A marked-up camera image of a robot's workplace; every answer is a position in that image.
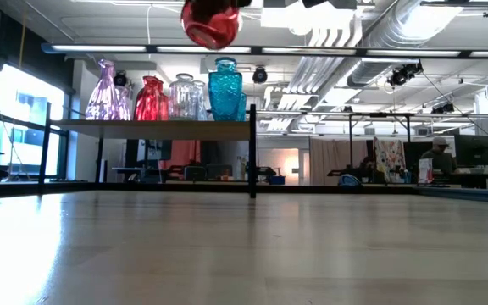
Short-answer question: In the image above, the red round glass vase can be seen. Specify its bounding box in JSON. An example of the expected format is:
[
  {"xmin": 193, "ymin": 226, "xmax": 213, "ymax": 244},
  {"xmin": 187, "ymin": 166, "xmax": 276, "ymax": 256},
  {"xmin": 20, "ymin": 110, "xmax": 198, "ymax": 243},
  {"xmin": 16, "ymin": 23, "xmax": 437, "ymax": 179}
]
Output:
[{"xmin": 180, "ymin": 0, "xmax": 243, "ymax": 52}]

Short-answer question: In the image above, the teal flask-shaped glass vase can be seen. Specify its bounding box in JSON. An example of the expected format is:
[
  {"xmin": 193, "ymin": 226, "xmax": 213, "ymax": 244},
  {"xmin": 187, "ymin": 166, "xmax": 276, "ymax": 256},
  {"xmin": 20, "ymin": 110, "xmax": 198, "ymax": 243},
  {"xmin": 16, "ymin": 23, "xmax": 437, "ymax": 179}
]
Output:
[{"xmin": 208, "ymin": 56, "xmax": 244, "ymax": 123}]

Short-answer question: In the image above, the teal round glass vase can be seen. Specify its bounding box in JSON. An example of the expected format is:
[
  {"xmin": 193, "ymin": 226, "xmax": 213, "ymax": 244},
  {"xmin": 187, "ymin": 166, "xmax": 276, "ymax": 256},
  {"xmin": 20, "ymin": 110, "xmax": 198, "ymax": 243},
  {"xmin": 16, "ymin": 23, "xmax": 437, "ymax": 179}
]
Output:
[{"xmin": 238, "ymin": 91, "xmax": 248, "ymax": 123}]

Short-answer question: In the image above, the clear twisted glass vase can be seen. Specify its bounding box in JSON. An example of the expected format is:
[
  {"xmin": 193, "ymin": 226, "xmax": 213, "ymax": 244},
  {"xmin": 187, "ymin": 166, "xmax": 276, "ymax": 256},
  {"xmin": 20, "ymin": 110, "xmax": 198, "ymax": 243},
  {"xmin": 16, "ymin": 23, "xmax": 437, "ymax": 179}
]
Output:
[{"xmin": 193, "ymin": 79, "xmax": 209, "ymax": 122}]

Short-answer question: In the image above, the clear glass jar vase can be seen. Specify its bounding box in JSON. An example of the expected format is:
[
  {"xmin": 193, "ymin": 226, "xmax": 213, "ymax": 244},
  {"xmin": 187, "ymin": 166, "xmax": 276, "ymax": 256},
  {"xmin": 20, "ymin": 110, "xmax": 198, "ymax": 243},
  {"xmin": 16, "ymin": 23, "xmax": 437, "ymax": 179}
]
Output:
[{"xmin": 168, "ymin": 72, "xmax": 199, "ymax": 122}]

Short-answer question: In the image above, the red square fluted glass vase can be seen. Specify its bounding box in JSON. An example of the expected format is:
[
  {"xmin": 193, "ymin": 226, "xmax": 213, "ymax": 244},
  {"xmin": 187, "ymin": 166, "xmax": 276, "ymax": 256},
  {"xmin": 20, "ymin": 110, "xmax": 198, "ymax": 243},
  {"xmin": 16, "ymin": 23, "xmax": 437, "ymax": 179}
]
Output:
[{"xmin": 133, "ymin": 75, "xmax": 164, "ymax": 122}]

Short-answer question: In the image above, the pink twisted glass vase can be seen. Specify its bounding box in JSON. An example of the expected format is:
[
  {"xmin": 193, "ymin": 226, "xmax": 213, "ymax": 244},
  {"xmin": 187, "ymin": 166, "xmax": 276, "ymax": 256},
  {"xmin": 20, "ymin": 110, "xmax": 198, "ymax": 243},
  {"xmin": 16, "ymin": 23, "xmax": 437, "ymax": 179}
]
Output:
[{"xmin": 116, "ymin": 84, "xmax": 133, "ymax": 122}]

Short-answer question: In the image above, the tall pink glass vase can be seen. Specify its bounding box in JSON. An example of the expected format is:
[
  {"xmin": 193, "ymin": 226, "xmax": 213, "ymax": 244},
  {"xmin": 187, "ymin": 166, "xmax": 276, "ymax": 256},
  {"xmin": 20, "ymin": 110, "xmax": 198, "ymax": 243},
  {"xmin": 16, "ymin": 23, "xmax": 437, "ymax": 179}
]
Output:
[{"xmin": 85, "ymin": 58, "xmax": 123, "ymax": 122}]

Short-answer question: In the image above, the black ceiling box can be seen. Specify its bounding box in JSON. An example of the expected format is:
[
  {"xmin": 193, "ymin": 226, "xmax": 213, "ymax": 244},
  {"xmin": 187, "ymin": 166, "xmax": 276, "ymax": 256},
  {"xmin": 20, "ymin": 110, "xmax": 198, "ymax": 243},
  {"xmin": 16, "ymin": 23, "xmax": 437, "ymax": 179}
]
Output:
[{"xmin": 328, "ymin": 0, "xmax": 358, "ymax": 10}]

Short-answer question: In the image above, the long ceiling light strip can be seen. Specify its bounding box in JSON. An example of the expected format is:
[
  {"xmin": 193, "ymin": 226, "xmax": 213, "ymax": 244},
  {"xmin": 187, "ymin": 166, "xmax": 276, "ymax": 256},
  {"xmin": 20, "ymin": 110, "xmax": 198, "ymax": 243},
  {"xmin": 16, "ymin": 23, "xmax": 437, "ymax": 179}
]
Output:
[{"xmin": 40, "ymin": 42, "xmax": 488, "ymax": 59}]

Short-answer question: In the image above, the orange partition panel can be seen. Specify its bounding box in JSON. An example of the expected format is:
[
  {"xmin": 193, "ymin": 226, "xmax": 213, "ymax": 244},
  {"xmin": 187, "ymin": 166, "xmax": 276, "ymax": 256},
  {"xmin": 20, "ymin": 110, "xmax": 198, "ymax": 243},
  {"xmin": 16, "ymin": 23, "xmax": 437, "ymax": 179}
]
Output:
[{"xmin": 164, "ymin": 140, "xmax": 202, "ymax": 169}]

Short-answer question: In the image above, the dark display screen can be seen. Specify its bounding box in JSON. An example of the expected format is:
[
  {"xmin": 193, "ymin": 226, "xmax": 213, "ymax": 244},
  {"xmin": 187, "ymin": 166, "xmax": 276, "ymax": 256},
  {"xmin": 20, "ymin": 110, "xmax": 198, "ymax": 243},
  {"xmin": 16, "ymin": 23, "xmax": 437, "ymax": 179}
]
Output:
[{"xmin": 125, "ymin": 139, "xmax": 173, "ymax": 163}]

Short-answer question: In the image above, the black ceiling spotlight cluster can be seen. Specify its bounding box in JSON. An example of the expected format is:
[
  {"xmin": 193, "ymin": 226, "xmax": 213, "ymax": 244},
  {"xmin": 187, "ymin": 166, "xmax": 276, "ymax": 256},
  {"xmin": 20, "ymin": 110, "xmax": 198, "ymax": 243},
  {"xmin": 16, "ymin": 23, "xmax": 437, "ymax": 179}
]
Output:
[{"xmin": 390, "ymin": 61, "xmax": 424, "ymax": 87}]

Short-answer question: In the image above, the beige curtain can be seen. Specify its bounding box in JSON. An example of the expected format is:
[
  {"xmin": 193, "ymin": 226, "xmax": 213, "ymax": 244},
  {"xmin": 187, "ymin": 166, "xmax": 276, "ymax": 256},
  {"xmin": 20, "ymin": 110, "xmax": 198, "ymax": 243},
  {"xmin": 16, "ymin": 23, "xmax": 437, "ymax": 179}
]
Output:
[{"xmin": 309, "ymin": 137, "xmax": 370, "ymax": 186}]

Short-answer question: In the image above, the black low equipment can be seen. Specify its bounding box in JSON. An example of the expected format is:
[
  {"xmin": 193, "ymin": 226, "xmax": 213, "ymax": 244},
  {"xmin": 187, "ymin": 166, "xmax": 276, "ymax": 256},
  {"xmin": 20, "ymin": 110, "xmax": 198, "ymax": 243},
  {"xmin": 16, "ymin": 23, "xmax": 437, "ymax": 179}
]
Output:
[{"xmin": 327, "ymin": 164, "xmax": 376, "ymax": 183}]

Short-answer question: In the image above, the person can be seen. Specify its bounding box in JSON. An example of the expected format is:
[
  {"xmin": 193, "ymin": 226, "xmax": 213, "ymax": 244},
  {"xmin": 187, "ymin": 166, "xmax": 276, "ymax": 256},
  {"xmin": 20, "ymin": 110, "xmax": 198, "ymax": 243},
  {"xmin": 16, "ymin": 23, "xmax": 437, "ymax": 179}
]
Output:
[
  {"xmin": 419, "ymin": 136, "xmax": 460, "ymax": 175},
  {"xmin": 358, "ymin": 155, "xmax": 375, "ymax": 173}
]

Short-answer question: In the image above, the blue rounded object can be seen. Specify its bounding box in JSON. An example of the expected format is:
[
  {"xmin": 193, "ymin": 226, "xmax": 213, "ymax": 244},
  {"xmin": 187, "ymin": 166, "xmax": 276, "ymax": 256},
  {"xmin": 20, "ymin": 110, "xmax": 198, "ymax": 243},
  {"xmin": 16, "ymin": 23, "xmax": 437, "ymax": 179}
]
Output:
[{"xmin": 338, "ymin": 173, "xmax": 363, "ymax": 188}]

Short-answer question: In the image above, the colourful patterned cloth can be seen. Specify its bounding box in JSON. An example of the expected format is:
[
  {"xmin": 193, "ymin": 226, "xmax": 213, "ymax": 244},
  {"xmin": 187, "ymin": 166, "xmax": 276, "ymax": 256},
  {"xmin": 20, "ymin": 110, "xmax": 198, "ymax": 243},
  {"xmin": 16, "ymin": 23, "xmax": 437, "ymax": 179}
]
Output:
[{"xmin": 373, "ymin": 137, "xmax": 407, "ymax": 183}]

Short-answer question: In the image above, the black computer monitor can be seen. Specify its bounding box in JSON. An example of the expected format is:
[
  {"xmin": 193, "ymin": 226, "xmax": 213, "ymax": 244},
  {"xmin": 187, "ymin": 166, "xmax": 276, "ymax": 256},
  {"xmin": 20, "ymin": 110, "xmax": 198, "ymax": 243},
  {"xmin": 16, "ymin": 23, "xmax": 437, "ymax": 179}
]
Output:
[
  {"xmin": 453, "ymin": 134, "xmax": 488, "ymax": 167},
  {"xmin": 403, "ymin": 141, "xmax": 434, "ymax": 170}
]

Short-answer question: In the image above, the large window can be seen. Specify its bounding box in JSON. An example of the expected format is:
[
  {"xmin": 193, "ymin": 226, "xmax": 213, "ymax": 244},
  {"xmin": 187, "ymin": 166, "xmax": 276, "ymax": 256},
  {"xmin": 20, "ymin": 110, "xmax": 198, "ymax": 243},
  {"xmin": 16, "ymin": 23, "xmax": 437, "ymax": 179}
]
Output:
[{"xmin": 0, "ymin": 63, "xmax": 74, "ymax": 181}]

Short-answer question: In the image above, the white standing sign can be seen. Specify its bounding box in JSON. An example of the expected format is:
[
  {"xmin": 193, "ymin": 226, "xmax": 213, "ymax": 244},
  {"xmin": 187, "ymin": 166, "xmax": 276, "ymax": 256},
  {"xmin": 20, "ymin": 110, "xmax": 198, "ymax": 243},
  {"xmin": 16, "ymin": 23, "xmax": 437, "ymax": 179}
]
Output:
[{"xmin": 417, "ymin": 158, "xmax": 435, "ymax": 184}]

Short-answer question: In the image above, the dark office desk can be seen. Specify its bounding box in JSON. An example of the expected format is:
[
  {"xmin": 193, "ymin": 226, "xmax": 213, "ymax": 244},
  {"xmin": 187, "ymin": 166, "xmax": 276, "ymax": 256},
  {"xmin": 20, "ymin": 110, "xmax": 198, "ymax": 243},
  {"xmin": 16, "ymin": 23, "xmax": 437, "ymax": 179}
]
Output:
[{"xmin": 413, "ymin": 170, "xmax": 488, "ymax": 191}]

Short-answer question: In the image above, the wooden shelf black metal frame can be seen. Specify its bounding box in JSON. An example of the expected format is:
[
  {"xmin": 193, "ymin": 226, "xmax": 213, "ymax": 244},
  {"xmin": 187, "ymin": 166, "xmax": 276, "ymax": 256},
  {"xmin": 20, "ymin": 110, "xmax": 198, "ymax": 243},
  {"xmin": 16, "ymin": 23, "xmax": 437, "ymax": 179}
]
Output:
[{"xmin": 38, "ymin": 101, "xmax": 258, "ymax": 199}]

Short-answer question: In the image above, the silver air duct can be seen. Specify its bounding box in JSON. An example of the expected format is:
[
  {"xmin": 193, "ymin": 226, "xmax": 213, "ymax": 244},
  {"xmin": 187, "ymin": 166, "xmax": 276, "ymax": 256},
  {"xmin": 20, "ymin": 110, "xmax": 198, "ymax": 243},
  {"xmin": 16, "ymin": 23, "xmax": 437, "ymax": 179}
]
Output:
[{"xmin": 345, "ymin": 0, "xmax": 465, "ymax": 88}]

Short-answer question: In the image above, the black aluminium frame rail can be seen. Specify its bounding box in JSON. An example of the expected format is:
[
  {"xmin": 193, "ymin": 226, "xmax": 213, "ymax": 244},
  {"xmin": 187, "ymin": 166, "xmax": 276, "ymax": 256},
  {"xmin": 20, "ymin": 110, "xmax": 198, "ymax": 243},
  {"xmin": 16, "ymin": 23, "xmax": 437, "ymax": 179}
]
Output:
[
  {"xmin": 40, "ymin": 180, "xmax": 419, "ymax": 196},
  {"xmin": 0, "ymin": 180, "xmax": 42, "ymax": 202},
  {"xmin": 415, "ymin": 185, "xmax": 488, "ymax": 206}
]

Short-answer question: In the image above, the black workstation frame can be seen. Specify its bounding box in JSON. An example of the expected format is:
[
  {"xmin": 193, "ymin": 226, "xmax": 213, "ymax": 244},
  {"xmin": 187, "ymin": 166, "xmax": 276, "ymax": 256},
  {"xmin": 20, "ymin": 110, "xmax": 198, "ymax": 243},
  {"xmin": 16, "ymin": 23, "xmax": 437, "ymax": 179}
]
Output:
[{"xmin": 254, "ymin": 110, "xmax": 488, "ymax": 143}]

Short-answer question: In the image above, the yellow hanging strap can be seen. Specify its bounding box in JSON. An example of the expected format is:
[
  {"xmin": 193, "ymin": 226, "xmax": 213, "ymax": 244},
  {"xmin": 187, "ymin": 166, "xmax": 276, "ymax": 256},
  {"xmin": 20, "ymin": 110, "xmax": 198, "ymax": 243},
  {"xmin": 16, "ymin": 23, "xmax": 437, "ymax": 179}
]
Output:
[{"xmin": 18, "ymin": 8, "xmax": 29, "ymax": 71}]

